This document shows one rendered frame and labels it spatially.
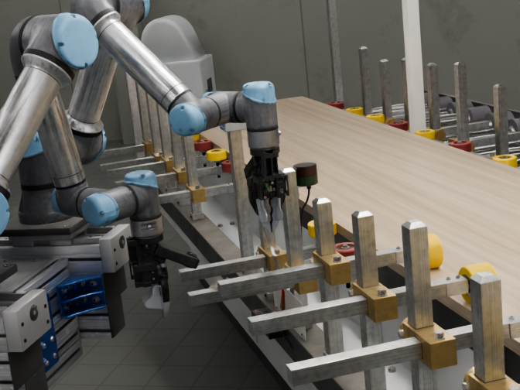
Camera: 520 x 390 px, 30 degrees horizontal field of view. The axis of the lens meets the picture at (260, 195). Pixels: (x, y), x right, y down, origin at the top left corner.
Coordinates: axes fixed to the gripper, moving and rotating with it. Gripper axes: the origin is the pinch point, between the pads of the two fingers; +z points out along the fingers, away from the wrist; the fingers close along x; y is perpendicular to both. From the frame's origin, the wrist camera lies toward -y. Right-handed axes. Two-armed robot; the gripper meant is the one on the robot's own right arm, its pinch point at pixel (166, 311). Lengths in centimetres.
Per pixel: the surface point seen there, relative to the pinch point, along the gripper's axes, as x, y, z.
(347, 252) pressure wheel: 3.9, -46.3, -7.7
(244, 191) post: -53, -36, -14
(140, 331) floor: -206, -17, 82
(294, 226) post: -2.2, -35.1, -15.1
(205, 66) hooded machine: -627, -155, 8
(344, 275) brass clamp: 30.0, -35.9, -11.5
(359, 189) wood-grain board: -55, -73, -7
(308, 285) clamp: 5.0, -35.0, -1.4
